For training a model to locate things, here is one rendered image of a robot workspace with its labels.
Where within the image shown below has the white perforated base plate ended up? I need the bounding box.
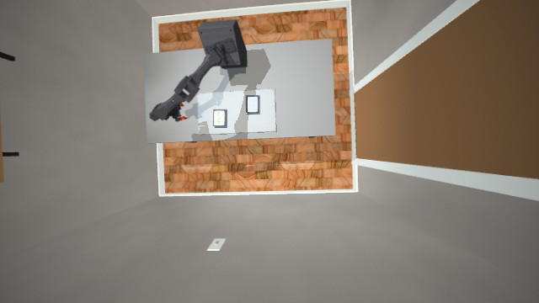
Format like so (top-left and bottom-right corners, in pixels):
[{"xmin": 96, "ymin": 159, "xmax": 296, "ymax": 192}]
[{"xmin": 197, "ymin": 88, "xmax": 276, "ymax": 135}]

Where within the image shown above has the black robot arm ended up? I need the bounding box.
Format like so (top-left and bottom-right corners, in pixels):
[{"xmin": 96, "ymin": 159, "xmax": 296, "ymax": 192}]
[{"xmin": 149, "ymin": 38, "xmax": 236, "ymax": 121}]

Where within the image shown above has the white well plate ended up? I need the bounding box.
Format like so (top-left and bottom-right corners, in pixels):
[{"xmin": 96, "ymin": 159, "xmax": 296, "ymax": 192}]
[{"xmin": 248, "ymin": 97, "xmax": 258, "ymax": 112}]

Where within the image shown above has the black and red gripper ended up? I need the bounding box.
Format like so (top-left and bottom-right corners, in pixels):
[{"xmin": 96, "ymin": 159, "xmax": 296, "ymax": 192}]
[{"xmin": 170, "ymin": 103, "xmax": 188, "ymax": 122}]

